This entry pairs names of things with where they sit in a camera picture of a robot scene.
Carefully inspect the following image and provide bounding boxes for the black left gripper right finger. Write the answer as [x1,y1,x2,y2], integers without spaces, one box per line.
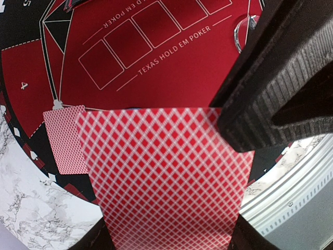
[230,216,279,250]

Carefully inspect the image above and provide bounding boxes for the red playing card deck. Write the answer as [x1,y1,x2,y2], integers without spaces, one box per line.
[75,108,254,249]

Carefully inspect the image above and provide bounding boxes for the clear round dealer button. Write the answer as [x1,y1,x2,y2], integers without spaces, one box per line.
[234,15,260,53]

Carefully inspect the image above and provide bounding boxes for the round red black poker mat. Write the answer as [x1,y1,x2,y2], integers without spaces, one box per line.
[0,0,333,204]

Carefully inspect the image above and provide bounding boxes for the single red playing card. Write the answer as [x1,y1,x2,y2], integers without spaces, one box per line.
[43,105,88,174]

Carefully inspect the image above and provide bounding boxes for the triangular all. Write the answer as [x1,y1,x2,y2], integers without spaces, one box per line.
[63,0,89,13]

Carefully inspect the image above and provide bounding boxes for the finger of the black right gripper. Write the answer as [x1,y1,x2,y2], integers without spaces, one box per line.
[211,1,332,152]

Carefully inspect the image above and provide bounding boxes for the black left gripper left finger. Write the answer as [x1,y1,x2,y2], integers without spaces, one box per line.
[69,219,112,250]

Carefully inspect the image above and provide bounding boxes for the aluminium front rail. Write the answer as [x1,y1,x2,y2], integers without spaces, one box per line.
[240,134,332,249]

